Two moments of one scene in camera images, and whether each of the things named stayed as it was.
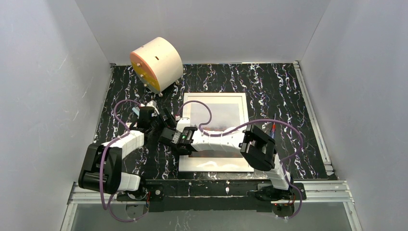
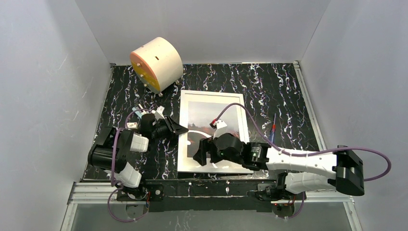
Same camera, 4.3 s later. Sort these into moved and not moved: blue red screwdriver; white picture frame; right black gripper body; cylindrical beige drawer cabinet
Moved: right black gripper body
Not moved: white picture frame; blue red screwdriver; cylindrical beige drawer cabinet
